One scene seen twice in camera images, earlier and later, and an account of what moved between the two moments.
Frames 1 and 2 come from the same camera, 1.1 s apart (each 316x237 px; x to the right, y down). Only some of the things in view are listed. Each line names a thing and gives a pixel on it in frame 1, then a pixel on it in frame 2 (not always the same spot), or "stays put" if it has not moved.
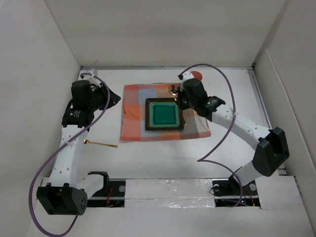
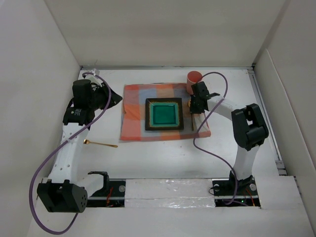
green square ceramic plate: (163, 114) stays put
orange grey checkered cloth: (133, 115) stays put
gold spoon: (172, 90) → (188, 105)
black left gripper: (101, 90) stays put
